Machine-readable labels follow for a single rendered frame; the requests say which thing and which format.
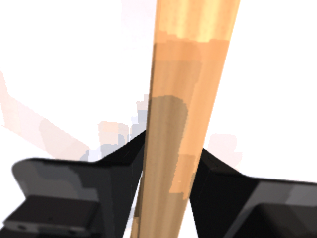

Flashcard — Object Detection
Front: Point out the light wooden board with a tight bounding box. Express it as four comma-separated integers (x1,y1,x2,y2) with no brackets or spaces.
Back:
137,0,241,238

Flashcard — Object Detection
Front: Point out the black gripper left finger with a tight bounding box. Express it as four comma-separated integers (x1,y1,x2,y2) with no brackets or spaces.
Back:
11,130,146,238

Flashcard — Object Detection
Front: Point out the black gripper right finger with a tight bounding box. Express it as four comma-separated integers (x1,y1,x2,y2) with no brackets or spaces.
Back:
189,148,317,238

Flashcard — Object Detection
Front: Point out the wooden post with slot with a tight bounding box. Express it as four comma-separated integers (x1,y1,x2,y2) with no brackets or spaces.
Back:
129,177,142,238

